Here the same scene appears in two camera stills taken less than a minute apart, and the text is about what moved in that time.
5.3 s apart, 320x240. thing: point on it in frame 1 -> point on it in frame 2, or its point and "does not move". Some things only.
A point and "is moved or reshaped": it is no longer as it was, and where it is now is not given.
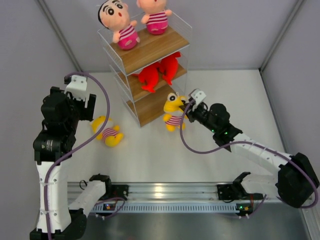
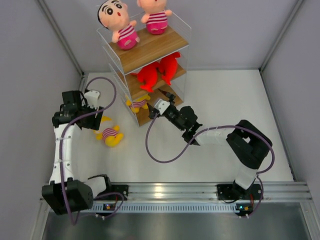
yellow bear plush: [112, 136] does not move
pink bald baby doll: [156, 15] does not move
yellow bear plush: [173, 113] is moved or reshaped
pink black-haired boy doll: [114, 15] does not move
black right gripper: [190, 111] -> [169, 95]
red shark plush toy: [149, 75] does not move
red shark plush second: [169, 67] does not move
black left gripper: [90, 103] -> [94, 123]
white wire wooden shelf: [157, 66] does not move
